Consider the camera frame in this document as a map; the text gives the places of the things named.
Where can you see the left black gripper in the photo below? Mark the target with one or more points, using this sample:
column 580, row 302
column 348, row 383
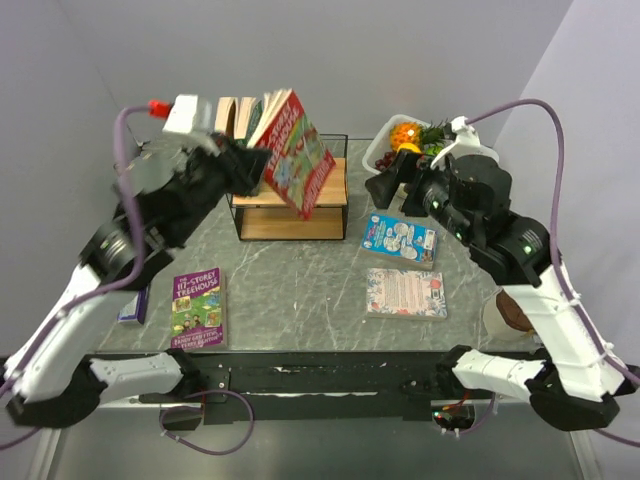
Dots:
column 243, row 166

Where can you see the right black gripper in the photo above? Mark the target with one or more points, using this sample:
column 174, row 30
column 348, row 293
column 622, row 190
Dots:
column 414, row 173

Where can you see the orange Treehouse book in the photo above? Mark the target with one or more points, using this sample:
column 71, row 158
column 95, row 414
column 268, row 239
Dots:
column 225, row 116

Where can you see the red 13-Storey Treehouse book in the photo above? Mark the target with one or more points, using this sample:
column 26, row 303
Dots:
column 300, row 162

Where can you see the green 104-Storey Treehouse book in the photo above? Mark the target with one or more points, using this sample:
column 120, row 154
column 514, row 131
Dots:
column 248, row 115

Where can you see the pink floral book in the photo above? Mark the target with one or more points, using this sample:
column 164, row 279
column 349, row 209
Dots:
column 405, row 294

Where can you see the purple 117-Storey Treehouse book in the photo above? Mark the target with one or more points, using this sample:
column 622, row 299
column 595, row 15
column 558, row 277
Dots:
column 198, row 311

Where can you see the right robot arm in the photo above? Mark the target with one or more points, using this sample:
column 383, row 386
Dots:
column 574, row 384

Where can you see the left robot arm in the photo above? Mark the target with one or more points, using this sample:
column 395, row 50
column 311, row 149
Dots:
column 53, row 381

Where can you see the dark grape bunch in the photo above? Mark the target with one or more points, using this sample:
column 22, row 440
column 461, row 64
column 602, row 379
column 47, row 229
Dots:
column 384, row 162

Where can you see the white plastic fruit basket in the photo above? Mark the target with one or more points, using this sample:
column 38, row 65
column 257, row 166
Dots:
column 381, row 144

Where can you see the orange mango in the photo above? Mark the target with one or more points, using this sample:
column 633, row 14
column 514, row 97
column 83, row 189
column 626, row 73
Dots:
column 409, row 147

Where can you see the small pineapple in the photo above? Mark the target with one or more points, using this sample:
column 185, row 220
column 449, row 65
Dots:
column 420, row 135

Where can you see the blue cartoon book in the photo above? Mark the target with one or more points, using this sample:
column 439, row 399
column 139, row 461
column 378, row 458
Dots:
column 400, row 240

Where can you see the green apple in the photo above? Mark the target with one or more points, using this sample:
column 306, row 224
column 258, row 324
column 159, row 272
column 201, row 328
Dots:
column 433, row 150

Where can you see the brown round object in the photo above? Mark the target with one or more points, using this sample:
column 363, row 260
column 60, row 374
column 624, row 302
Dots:
column 504, row 319

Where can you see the dark blue book at left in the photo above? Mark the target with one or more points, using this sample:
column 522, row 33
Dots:
column 134, row 313

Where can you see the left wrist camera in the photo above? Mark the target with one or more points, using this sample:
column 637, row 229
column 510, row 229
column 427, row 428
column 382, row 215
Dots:
column 187, row 114

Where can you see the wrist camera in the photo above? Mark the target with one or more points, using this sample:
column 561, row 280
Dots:
column 466, row 142
column 187, row 114

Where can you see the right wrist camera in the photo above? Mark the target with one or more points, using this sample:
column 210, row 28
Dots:
column 466, row 142

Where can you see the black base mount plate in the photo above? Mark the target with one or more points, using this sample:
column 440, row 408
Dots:
column 323, row 385

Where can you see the aluminium rail frame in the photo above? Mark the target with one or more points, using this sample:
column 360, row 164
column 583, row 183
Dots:
column 122, row 440

